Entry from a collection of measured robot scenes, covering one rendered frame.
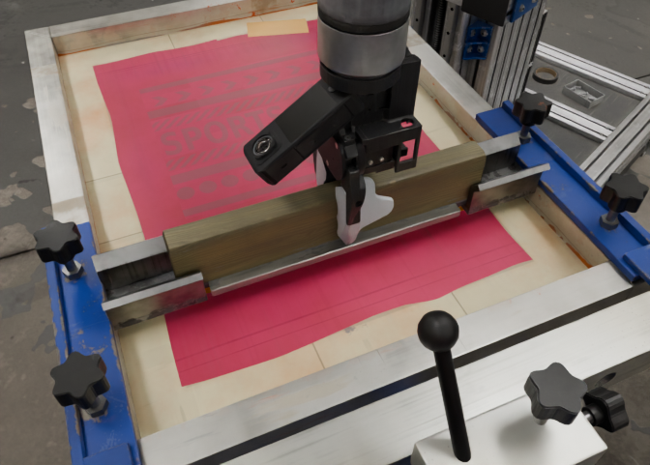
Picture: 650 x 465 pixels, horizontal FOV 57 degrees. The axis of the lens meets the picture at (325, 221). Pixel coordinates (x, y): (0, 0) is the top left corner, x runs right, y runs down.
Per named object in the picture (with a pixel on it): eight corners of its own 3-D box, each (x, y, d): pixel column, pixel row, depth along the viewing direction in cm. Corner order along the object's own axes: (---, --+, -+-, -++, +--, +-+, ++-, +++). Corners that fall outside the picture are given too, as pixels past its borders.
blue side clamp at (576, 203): (467, 148, 85) (477, 107, 80) (497, 139, 86) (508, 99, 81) (613, 310, 66) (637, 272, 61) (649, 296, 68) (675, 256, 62)
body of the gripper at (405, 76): (416, 174, 60) (433, 69, 51) (337, 197, 57) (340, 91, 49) (381, 130, 65) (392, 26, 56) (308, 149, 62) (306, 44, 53)
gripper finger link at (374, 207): (398, 246, 65) (399, 174, 59) (348, 262, 63) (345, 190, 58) (385, 230, 67) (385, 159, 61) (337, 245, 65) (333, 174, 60)
